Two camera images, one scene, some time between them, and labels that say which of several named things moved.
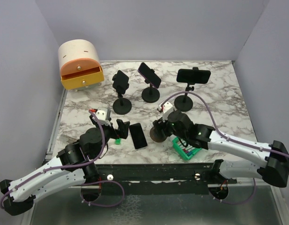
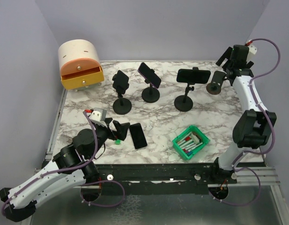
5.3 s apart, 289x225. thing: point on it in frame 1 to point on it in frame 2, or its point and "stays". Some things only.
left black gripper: (123, 128) stays
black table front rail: (157, 179) stays
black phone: (193, 76) stays
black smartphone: (137, 135) stays
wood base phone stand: (157, 135) to (214, 87)
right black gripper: (159, 124) to (227, 55)
